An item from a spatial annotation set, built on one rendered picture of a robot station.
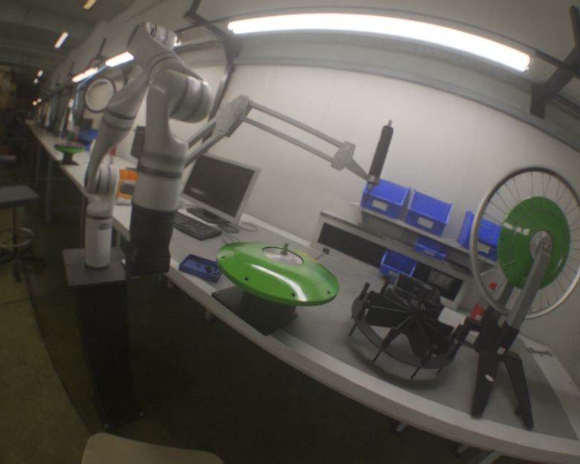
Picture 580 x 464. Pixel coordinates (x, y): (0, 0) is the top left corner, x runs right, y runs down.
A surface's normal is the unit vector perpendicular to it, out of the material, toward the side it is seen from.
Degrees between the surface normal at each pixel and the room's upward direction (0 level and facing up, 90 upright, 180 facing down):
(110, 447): 0
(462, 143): 90
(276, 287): 24
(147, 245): 99
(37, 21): 90
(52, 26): 90
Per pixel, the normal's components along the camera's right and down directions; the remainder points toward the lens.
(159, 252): 0.76, 0.32
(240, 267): 0.00, -0.85
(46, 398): 0.29, -0.93
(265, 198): -0.48, 0.08
